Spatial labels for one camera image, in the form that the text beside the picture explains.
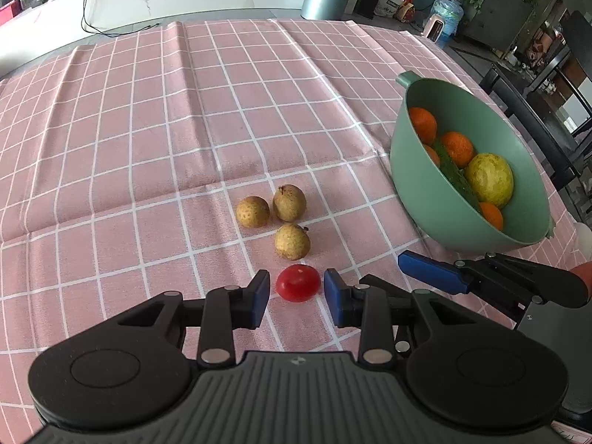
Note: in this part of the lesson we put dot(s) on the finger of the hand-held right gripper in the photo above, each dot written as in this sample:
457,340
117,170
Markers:
430,268
386,286

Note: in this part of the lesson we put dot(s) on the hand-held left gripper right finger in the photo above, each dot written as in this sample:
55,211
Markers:
333,298

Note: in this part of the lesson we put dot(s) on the orange tangerine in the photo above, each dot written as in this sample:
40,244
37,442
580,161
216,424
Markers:
458,148
423,124
492,216
432,155

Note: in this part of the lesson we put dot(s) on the small brown round fruit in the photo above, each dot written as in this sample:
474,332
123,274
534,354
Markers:
289,203
292,241
252,212

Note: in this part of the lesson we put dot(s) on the red orange bag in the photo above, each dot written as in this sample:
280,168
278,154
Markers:
407,7

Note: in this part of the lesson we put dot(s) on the person's right hand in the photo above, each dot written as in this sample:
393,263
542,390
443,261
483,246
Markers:
586,277

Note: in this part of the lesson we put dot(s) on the pink checkered tablecloth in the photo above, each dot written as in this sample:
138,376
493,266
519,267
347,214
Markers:
162,138

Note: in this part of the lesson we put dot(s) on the flat red box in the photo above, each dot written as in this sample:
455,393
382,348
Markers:
10,14

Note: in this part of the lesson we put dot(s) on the white plastic bag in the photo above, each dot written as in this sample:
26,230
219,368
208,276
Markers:
387,2

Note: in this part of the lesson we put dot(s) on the blue water jug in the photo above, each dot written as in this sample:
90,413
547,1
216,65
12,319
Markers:
446,14

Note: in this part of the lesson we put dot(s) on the small pink white appliance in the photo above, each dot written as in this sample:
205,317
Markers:
434,28

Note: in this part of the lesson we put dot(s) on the green colander bowl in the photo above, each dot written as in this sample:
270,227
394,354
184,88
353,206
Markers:
434,212

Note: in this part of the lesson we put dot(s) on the green cucumber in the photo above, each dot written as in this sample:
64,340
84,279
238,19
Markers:
455,175

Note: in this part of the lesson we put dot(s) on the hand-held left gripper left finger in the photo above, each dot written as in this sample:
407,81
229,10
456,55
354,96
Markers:
260,300

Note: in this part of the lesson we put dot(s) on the dark grey cabinet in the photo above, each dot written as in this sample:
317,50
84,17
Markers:
502,14

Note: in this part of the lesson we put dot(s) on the red cherry tomato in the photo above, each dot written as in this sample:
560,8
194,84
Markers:
298,283

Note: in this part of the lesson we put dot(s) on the black chair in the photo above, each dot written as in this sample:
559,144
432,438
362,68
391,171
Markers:
522,115
576,32

